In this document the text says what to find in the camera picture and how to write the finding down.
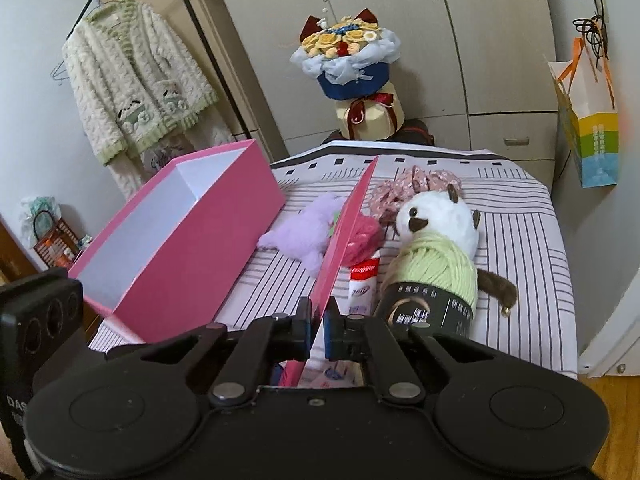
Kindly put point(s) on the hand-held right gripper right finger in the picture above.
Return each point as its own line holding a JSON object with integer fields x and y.
{"x": 330, "y": 335}

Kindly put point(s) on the pink floral scrunchie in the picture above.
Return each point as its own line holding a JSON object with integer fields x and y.
{"x": 400, "y": 185}

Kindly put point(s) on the purple plush toy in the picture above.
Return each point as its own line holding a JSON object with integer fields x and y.
{"x": 300, "y": 235}

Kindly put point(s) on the dark stool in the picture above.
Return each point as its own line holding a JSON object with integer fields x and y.
{"x": 417, "y": 135}

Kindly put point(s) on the white green plastic bag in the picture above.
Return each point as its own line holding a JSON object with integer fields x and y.
{"x": 37, "y": 207}

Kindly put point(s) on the white fluffy pants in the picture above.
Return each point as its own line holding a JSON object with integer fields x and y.
{"x": 212, "y": 132}

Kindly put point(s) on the black clothes rack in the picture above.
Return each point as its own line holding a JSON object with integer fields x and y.
{"x": 240, "y": 120}

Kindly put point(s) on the colourful paper gift bag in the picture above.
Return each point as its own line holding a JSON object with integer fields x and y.
{"x": 595, "y": 150}

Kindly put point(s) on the striped bed sheet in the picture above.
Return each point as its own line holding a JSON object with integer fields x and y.
{"x": 525, "y": 260}

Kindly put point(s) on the beige wardrobe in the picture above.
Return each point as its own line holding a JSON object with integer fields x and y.
{"x": 450, "y": 35}

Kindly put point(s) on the pink fuzzy yarn ball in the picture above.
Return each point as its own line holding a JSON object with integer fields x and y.
{"x": 366, "y": 237}

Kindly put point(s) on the green yarn ball black label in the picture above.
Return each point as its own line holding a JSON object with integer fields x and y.
{"x": 435, "y": 265}

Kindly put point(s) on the brown wicker basket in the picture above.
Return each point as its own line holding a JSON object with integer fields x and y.
{"x": 55, "y": 247}

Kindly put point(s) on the pink box lid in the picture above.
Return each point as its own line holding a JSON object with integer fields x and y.
{"x": 340, "y": 240}

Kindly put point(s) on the white toothpaste tube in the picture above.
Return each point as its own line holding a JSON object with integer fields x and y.
{"x": 362, "y": 285}

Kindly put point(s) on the yellow flower bouquet blue wrap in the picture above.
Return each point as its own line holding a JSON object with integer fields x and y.
{"x": 345, "y": 42}

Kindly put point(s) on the pink cardboard box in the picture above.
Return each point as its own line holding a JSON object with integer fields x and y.
{"x": 200, "y": 250}

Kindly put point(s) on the cream gift box red ribbon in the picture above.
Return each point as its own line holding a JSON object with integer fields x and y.
{"x": 370, "y": 120}

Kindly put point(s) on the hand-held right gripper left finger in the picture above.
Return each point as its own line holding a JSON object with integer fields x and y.
{"x": 302, "y": 332}

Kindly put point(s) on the white plush toy brown ears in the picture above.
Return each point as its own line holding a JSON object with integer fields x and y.
{"x": 440, "y": 215}

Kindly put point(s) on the white green knit cardigan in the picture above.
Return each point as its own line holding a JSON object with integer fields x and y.
{"x": 135, "y": 85}

